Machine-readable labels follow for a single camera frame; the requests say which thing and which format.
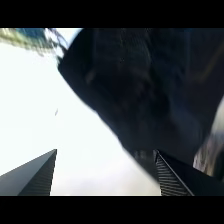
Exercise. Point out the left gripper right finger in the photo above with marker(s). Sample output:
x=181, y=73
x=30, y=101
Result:
x=186, y=178

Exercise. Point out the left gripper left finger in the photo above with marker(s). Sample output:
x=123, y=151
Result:
x=31, y=178

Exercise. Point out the blue jeans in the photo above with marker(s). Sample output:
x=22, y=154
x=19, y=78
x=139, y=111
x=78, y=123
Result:
x=146, y=86

